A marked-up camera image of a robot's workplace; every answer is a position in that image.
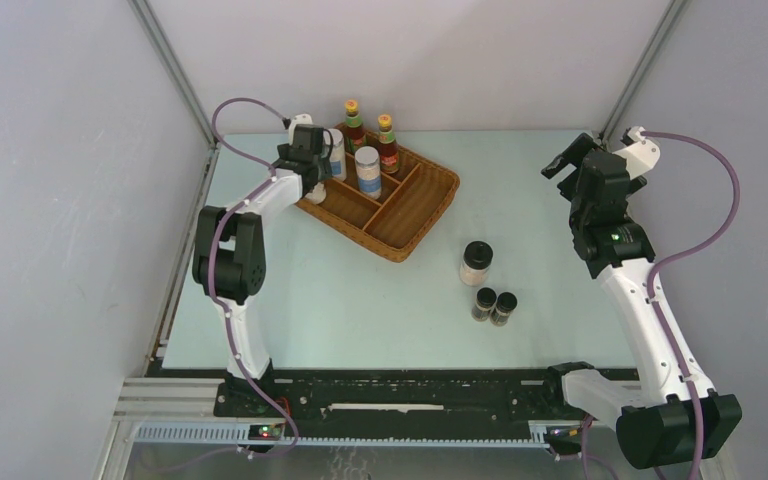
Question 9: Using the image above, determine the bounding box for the clear-lid white spice jar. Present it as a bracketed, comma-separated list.
[325, 128, 347, 181]

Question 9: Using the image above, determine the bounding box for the black-cap spice bottle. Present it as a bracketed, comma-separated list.
[459, 240, 494, 287]
[305, 183, 327, 205]

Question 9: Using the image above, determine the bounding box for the red sauce bottle yellow cap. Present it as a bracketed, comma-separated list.
[344, 99, 367, 154]

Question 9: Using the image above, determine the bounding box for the clear-lid blue-label spice jar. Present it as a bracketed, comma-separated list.
[355, 146, 382, 199]

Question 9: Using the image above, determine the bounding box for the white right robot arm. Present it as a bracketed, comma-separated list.
[541, 127, 742, 478]

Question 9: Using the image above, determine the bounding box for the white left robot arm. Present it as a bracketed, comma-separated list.
[192, 114, 333, 417]

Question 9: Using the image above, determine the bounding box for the brown wicker divided tray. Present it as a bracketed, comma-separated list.
[296, 146, 460, 263]

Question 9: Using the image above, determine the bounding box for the small black-cap bottle right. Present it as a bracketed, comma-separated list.
[490, 292, 518, 326]

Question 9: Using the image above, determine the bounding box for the small black-cap bottle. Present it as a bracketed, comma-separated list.
[471, 287, 497, 322]
[490, 292, 518, 326]

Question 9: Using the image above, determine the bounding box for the small black-cap bottle left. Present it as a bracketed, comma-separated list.
[471, 287, 497, 322]

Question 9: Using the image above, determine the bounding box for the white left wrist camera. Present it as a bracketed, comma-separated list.
[282, 113, 313, 134]

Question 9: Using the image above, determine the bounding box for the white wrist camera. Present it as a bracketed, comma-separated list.
[282, 113, 313, 134]
[615, 126, 661, 179]

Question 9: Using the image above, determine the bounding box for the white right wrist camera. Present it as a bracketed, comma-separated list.
[615, 126, 661, 179]

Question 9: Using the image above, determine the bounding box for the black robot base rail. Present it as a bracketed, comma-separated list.
[213, 368, 585, 441]

